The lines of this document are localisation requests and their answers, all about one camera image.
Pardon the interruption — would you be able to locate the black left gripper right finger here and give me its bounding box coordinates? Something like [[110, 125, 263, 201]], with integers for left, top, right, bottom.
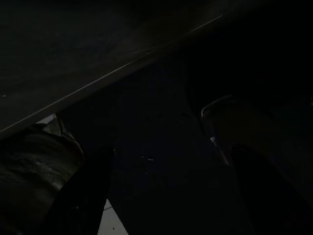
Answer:
[[231, 145, 313, 235]]

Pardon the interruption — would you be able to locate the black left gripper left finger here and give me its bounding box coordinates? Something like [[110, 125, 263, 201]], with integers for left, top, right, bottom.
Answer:
[[46, 146, 115, 235]]

